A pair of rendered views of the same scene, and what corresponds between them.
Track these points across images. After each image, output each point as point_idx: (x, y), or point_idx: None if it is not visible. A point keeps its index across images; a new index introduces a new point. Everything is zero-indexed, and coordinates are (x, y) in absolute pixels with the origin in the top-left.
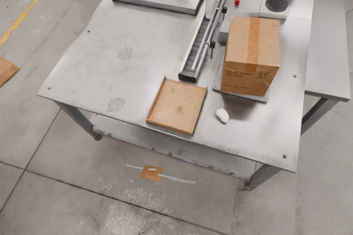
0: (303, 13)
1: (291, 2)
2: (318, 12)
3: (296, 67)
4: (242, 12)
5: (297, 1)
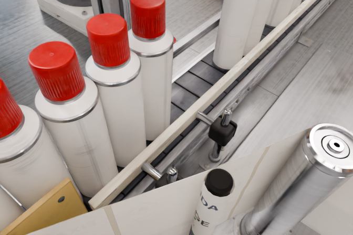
0: None
1: (31, 5)
2: None
3: None
4: (172, 23)
5: (15, 4)
